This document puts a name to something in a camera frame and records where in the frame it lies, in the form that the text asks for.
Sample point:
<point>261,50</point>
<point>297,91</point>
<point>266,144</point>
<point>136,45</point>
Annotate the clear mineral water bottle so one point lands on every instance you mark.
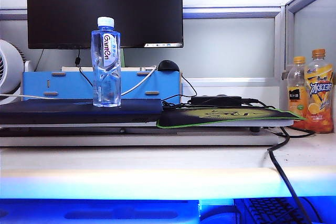
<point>105,87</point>

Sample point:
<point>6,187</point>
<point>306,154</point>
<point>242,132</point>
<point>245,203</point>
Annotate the small orange juice bottle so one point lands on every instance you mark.
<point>296,95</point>

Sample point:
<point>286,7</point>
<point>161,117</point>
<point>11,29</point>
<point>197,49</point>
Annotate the large iced tea bottle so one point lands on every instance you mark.
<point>319,90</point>

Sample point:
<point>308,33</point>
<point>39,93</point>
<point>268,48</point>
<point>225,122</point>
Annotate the black green-edged mouse pad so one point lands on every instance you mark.
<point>183,117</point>

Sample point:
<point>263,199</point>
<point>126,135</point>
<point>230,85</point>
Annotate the black computer mouse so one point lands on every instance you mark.
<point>168,65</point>

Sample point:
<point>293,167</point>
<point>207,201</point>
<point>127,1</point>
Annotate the black power adapter brick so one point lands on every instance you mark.
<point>215,101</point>

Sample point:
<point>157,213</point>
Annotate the white adjustable desk riser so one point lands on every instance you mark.
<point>131,140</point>

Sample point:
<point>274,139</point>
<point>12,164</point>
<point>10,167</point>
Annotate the black computer monitor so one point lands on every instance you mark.
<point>144,9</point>

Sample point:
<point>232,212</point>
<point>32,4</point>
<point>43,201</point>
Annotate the blue wooden desk organizer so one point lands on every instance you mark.
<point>60,85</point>

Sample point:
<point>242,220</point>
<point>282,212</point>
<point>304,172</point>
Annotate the slotted panel below desk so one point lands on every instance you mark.
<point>105,208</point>

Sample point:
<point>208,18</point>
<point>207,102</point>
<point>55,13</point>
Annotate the black keyboard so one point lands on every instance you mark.
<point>262,208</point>

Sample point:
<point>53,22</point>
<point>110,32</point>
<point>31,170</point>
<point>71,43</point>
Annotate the white desk fan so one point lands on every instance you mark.
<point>13,58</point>

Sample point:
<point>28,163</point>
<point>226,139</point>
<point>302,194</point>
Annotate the green monitor stand post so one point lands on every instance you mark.
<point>124,57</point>

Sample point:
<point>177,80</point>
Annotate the grey aluminium partition frame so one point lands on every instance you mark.
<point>236,12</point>

